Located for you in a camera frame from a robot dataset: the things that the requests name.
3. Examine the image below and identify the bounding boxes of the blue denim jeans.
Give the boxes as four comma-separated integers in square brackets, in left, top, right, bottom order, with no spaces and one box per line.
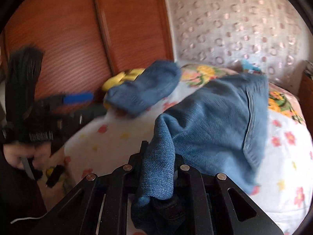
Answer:
[103,59,270,209]

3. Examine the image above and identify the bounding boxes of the person's left hand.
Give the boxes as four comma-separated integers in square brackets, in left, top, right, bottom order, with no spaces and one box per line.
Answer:
[3,142,51,170]

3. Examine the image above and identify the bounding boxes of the yellow Pikachu plush toy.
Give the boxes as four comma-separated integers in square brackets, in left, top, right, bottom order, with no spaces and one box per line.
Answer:
[101,68,145,109]

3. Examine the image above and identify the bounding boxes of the white strawberry flower sheet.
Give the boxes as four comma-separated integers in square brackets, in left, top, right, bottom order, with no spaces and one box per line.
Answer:
[64,78,313,235]

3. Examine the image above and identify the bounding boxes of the bed with floral blanket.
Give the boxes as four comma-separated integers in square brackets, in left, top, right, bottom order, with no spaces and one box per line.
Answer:
[63,63,313,235]

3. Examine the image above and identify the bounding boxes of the wooden slatted wardrobe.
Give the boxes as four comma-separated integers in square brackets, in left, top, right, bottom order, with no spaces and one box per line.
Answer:
[1,0,174,99]

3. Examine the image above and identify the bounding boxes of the wooden sideboard cabinet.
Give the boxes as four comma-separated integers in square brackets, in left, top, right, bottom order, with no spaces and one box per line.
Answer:
[298,72,312,108]

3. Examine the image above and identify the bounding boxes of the box with blue bag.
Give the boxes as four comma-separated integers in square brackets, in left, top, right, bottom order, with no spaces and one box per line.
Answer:
[241,60,263,75]

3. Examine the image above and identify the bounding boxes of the pink circle patterned curtain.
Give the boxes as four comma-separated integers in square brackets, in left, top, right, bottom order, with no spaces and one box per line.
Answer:
[165,0,312,93]

